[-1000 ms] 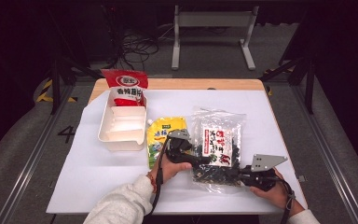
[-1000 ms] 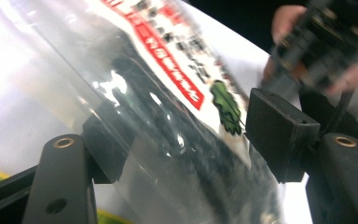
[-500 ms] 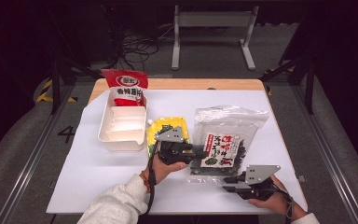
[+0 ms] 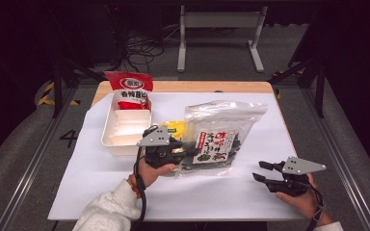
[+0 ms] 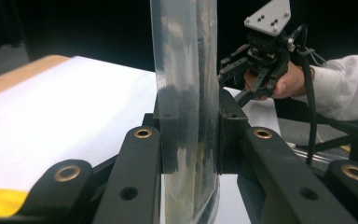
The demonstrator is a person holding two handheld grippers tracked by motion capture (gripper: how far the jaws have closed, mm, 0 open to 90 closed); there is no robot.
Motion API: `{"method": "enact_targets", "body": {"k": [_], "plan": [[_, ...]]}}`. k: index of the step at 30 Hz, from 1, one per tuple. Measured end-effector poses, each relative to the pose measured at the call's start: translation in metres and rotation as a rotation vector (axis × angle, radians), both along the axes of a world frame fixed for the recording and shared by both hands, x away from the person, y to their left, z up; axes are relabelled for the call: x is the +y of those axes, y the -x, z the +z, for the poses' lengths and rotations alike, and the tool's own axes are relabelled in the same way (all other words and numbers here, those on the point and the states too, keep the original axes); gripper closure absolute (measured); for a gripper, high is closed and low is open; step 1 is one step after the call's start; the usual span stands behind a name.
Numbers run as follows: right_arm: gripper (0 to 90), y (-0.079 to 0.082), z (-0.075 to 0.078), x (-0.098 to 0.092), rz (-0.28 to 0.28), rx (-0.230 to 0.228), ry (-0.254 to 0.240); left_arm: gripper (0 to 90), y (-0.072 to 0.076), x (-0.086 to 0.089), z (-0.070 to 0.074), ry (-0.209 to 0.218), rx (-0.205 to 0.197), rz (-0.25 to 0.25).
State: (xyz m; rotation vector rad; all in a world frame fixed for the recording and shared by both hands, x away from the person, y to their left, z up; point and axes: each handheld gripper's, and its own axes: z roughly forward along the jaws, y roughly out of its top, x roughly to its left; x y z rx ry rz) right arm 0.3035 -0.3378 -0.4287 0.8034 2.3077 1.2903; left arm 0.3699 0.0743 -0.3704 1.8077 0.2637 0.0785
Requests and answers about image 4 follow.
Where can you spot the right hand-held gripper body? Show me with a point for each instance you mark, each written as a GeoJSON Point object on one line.
{"type": "Point", "coordinates": [297, 166]}

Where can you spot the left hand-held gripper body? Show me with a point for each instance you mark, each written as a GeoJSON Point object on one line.
{"type": "Point", "coordinates": [155, 138]}

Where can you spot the yellow green snack packet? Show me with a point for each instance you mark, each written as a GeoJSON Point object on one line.
{"type": "Point", "coordinates": [176, 126]}

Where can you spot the white plastic box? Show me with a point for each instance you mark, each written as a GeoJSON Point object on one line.
{"type": "Point", "coordinates": [125, 128]}

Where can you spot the clear bag of dark seaweed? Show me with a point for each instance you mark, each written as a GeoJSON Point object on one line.
{"type": "Point", "coordinates": [224, 118]}

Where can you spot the red white snack packet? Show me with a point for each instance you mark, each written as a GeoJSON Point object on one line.
{"type": "Point", "coordinates": [131, 84]}

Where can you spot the person's left hand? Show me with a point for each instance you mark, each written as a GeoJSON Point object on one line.
{"type": "Point", "coordinates": [151, 174]}

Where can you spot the person's right hand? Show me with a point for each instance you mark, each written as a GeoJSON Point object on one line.
{"type": "Point", "coordinates": [302, 203]}

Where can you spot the wooden table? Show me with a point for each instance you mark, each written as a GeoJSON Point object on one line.
{"type": "Point", "coordinates": [205, 86]}

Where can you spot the white table sheet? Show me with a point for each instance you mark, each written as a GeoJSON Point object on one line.
{"type": "Point", "coordinates": [109, 179]}

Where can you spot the black tripod stand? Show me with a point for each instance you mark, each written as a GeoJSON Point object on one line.
{"type": "Point", "coordinates": [58, 83]}
{"type": "Point", "coordinates": [319, 83]}

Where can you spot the yellow black floor tape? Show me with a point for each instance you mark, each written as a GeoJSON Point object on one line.
{"type": "Point", "coordinates": [46, 93]}

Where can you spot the grey metal stand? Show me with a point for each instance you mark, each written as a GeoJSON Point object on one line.
{"type": "Point", "coordinates": [221, 19]}

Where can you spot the aluminium frame rail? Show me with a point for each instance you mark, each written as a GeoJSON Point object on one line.
{"type": "Point", "coordinates": [340, 160]}
{"type": "Point", "coordinates": [29, 166]}

